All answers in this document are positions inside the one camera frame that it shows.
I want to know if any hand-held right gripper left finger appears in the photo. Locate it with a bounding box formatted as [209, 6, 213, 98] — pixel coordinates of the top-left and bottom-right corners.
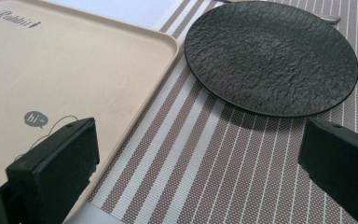
[5, 117, 101, 224]

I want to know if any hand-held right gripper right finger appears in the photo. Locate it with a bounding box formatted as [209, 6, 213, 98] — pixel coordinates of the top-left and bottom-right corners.
[297, 118, 358, 224]

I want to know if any beige plastic tray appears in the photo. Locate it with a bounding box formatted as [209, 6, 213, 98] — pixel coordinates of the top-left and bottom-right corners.
[0, 0, 180, 222]

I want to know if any striped woven placemat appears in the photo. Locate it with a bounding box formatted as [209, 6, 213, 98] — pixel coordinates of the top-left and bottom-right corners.
[88, 0, 358, 224]

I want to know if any black textured round plate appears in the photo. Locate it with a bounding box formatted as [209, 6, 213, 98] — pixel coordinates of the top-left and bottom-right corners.
[184, 1, 358, 119]

